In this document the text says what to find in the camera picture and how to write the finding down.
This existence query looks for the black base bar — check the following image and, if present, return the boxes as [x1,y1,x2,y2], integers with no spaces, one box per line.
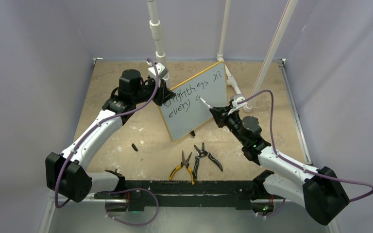
[94,180,270,211]

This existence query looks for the yellow framed whiteboard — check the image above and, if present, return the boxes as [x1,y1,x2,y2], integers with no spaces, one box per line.
[159,62,228,142]

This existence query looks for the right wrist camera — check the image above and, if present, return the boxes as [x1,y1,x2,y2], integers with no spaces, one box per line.
[228,94,246,115]

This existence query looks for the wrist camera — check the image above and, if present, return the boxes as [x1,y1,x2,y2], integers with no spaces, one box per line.
[228,94,246,115]
[148,63,169,81]

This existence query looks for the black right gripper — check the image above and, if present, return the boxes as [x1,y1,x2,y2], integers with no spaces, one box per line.
[211,104,247,145]

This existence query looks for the white PVC pipe frame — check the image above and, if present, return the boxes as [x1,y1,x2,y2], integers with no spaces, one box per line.
[146,0,300,113]

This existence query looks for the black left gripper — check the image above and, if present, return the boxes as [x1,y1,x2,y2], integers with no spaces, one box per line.
[132,76,174,106]

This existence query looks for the black grey wire stripper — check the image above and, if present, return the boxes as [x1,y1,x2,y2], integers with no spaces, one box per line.
[192,142,223,180]

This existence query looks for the yellow handled needle-nose pliers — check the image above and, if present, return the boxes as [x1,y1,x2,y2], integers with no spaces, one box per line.
[169,150,196,186]

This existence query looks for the aluminium table edge rail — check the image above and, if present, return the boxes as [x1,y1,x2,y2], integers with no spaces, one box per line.
[276,58,340,233]

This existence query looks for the white whiteboard marker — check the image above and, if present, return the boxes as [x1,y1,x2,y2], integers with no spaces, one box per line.
[199,97,212,109]

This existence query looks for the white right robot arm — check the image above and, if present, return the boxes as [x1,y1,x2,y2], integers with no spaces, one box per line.
[209,106,350,225]

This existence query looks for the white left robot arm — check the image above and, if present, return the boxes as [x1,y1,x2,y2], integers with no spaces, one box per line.
[45,63,175,202]

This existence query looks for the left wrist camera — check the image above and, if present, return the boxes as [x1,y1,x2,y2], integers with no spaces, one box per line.
[148,63,169,81]

